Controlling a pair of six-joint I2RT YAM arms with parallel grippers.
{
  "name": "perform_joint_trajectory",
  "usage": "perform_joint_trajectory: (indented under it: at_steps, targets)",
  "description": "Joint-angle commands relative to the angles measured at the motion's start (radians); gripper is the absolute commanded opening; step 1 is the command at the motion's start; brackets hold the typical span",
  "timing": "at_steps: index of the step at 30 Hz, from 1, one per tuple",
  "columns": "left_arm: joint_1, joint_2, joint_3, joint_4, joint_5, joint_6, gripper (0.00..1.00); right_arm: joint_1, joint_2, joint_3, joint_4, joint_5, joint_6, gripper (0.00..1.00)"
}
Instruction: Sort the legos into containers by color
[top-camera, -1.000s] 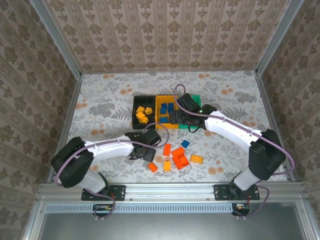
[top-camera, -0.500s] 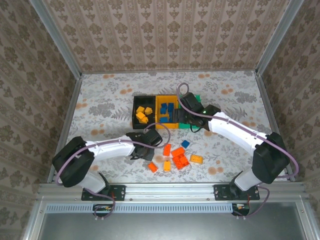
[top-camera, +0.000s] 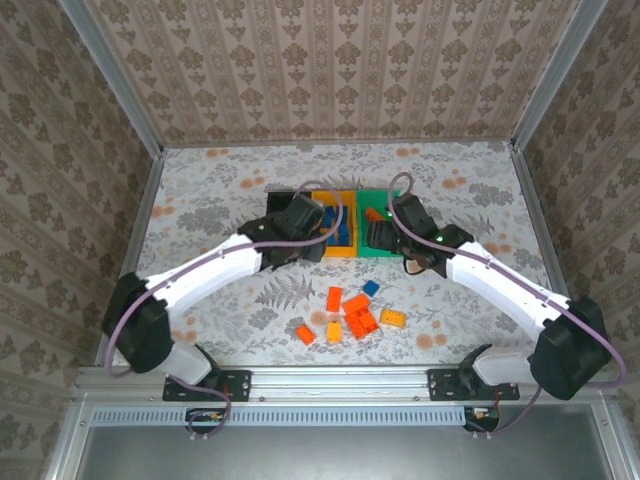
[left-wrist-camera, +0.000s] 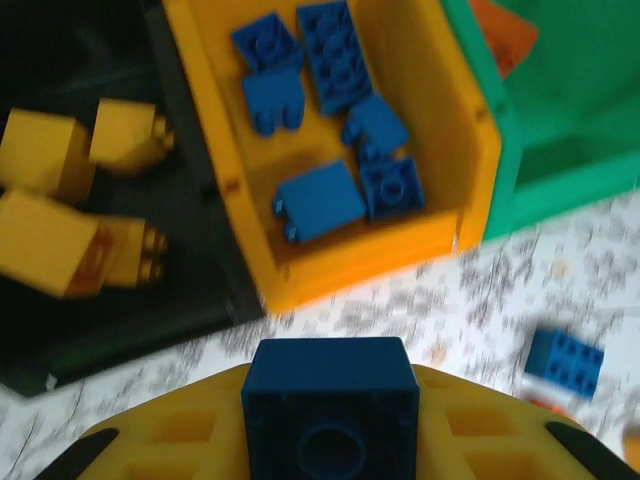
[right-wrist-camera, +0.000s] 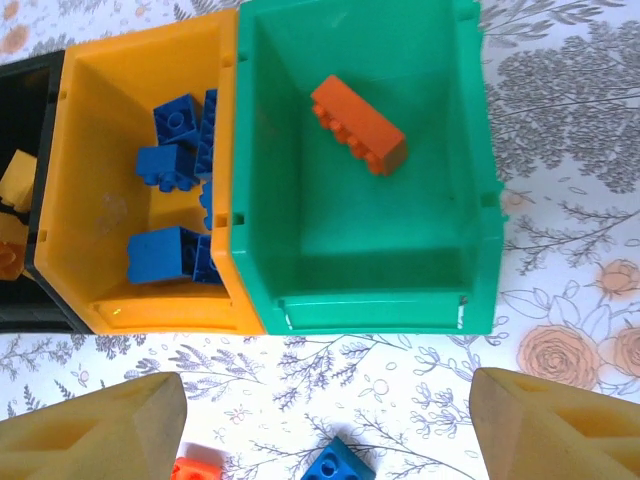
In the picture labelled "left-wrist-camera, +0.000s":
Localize orange lego brick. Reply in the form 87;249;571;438
469;0;540;79

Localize yellow plastic bin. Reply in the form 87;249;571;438
162;0;503;314

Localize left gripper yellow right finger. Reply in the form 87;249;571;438
412;363;640;480

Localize long blue lego brick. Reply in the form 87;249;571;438
295;0;374;117

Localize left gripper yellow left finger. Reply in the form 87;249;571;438
42;363;254;480

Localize black plastic bin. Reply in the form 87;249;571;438
0;0;274;399

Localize dark blue lego brick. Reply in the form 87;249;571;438
240;337;421;480

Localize large printed yellow lego brick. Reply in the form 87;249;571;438
0;187;169;300

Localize green plastic bin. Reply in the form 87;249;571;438
442;0;640;246

